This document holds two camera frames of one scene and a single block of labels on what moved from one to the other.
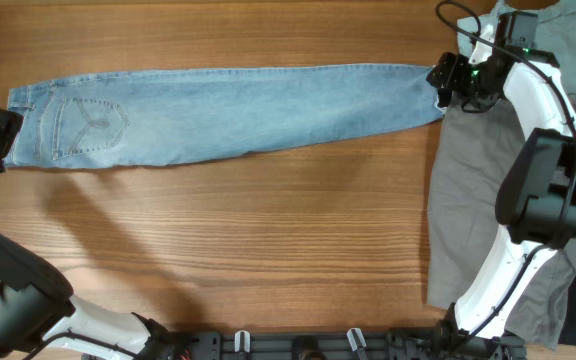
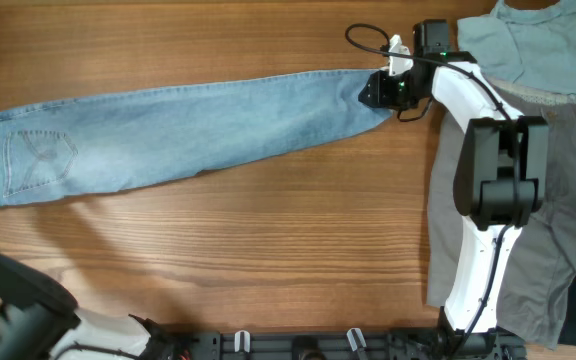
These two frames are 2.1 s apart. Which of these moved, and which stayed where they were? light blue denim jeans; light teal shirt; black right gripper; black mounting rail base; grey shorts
Moved: light blue denim jeans; black right gripper
Stayed: black mounting rail base; light teal shirt; grey shorts
